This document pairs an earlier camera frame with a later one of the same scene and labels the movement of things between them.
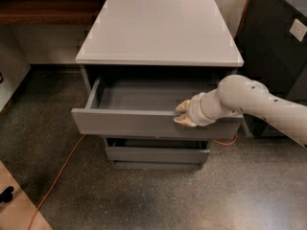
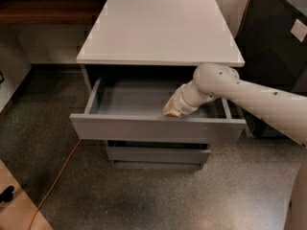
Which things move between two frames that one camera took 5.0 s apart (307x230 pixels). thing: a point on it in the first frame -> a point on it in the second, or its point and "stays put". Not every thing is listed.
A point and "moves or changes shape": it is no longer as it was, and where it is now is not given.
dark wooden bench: [65, 8] stays put
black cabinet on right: [272, 40] stays put
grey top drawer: [146, 105] moves or changes shape
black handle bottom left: [7, 195] stays put
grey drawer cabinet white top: [146, 56] stays put
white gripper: [195, 110] -> [181, 103]
